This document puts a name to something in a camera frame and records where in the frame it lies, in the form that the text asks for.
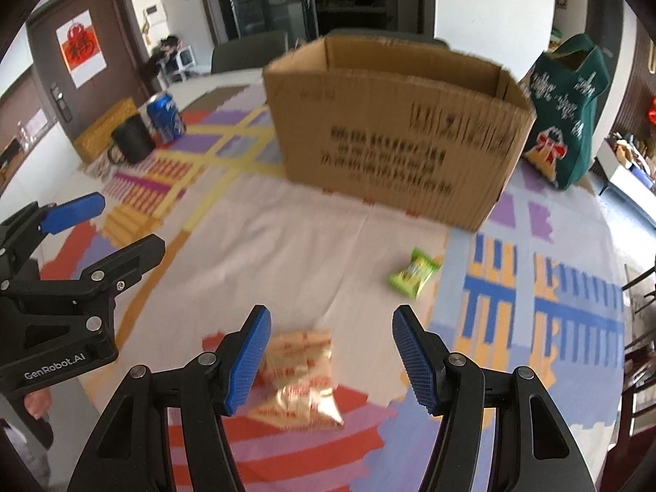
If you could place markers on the blue Pepsi can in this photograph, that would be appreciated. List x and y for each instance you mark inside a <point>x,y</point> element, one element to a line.
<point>165,117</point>

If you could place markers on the red bow decoration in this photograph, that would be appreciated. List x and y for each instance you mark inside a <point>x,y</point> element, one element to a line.
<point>651,113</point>

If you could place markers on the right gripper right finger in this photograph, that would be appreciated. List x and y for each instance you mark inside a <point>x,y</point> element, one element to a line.
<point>451,388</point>

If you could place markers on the colourful patterned tablecloth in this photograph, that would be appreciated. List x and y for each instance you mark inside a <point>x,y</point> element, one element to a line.
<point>539,285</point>

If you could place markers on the black mug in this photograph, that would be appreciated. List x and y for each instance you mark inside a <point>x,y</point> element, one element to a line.
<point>132,142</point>

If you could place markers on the gold orange snack packet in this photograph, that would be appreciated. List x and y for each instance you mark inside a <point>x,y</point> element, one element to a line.
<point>298,370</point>

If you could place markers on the yellow woven mat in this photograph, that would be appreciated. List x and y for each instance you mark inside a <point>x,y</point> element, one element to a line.
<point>96,139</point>

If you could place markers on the person sitting in background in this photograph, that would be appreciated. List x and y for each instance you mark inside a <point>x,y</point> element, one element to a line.
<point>162,63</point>

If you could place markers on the red white door poster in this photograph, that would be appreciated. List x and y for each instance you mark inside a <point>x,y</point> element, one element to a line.
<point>80,48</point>

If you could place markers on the brown entrance door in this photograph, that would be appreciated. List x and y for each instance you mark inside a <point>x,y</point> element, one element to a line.
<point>117,28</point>

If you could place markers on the green knitted bag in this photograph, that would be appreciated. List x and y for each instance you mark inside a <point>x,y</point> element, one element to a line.
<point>564,86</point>

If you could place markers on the operator hand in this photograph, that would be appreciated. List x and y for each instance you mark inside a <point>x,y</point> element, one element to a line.
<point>38,403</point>

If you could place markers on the cardboard box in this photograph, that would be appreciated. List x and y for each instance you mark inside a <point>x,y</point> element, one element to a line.
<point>414,126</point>

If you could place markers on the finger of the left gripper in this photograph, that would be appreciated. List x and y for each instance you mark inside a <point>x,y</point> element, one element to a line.
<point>114,274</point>
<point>23,232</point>

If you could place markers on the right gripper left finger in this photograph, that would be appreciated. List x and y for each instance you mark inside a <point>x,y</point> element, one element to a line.
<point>216,384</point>

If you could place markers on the grey chair far left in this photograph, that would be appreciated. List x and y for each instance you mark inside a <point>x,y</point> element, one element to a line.
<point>249,52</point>

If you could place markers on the small green snack packet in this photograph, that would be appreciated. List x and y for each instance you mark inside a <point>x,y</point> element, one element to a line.
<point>415,275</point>

